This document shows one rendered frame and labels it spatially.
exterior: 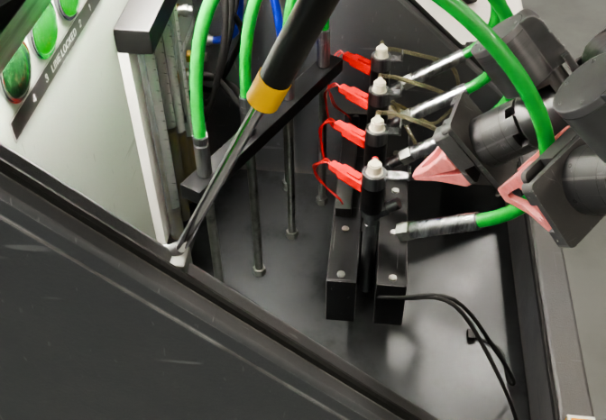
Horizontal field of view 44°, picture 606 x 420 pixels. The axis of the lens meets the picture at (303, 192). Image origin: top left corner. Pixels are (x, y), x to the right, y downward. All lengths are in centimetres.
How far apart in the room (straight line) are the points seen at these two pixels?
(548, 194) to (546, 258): 43
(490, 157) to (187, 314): 40
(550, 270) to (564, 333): 10
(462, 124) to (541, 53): 11
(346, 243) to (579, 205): 42
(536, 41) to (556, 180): 17
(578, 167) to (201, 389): 34
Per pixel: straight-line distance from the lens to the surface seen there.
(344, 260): 97
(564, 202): 64
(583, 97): 54
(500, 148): 79
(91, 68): 77
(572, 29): 344
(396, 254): 98
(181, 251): 53
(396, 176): 88
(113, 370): 60
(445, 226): 76
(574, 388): 94
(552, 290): 102
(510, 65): 64
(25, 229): 50
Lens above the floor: 171
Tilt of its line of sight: 44 degrees down
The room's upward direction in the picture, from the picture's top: 1 degrees counter-clockwise
